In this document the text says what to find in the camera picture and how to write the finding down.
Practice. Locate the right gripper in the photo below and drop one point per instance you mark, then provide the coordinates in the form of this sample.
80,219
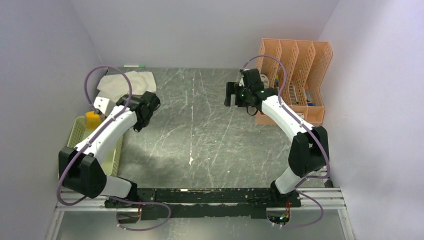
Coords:
231,89

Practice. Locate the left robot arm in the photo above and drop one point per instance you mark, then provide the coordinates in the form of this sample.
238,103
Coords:
80,167

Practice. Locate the orange file organizer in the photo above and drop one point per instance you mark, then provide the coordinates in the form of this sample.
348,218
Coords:
299,66

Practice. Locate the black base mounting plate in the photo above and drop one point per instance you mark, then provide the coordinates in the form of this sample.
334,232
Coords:
253,202

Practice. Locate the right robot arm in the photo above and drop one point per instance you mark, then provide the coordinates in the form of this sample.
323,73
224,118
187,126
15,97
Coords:
309,149

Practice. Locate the yellow brown bear towel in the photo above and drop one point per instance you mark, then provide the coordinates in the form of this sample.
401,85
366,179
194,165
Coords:
92,120

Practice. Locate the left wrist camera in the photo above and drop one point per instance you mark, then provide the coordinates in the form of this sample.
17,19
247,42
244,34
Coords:
102,106

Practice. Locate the aluminium frame rails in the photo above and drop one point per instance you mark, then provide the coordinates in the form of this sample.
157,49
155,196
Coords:
294,209

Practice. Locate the white green marker pen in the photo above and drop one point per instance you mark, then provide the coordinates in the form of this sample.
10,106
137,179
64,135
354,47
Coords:
133,66

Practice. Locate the green plastic basket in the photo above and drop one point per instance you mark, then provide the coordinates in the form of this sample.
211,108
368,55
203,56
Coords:
111,161

